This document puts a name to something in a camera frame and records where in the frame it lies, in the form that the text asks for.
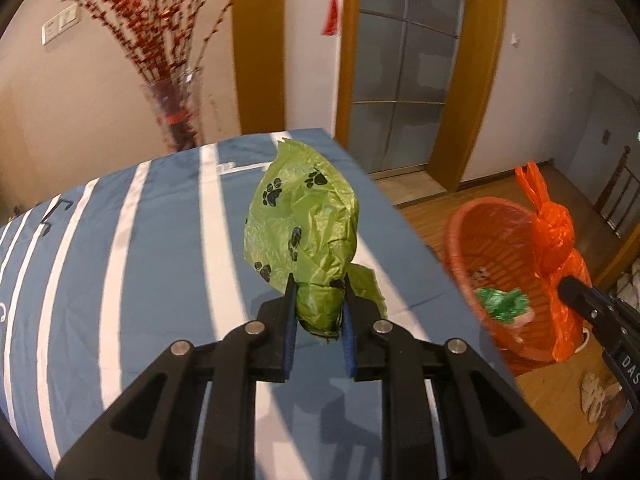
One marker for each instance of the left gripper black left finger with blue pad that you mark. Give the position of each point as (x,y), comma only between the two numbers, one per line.
(191,413)

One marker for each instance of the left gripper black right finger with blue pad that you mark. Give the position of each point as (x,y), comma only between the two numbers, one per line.
(446,413)

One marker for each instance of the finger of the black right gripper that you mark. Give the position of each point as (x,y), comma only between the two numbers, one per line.
(614,324)

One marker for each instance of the white paper trash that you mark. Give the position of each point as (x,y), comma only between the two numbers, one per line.
(480,278)

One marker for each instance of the orange plastic bag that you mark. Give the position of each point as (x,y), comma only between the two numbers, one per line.
(555,257)

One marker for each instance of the green paw print bag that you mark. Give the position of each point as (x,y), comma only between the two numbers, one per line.
(303,224)

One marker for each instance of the person's right hand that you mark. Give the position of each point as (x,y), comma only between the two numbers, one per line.
(603,439)

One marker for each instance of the white slipper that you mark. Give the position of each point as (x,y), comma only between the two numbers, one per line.
(586,335)

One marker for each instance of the shoe rack with shoes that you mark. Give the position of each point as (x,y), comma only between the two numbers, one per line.
(627,287)

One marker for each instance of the green crumpled wrapper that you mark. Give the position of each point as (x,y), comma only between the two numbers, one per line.
(504,307)

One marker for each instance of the red plastic laundry basket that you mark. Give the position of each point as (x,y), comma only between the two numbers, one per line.
(496,234)

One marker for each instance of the wooden stair railing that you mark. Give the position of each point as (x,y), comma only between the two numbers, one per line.
(620,195)

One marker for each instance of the blue white striped cloth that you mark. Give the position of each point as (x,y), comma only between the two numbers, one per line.
(99,280)

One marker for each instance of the glass vase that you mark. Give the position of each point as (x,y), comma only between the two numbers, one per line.
(176,105)

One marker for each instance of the glass panel door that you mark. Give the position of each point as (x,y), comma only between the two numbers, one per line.
(404,60)

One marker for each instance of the red berry branches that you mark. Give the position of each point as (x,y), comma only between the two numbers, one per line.
(155,35)

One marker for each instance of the white wall socket panel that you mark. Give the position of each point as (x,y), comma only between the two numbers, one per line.
(64,20)

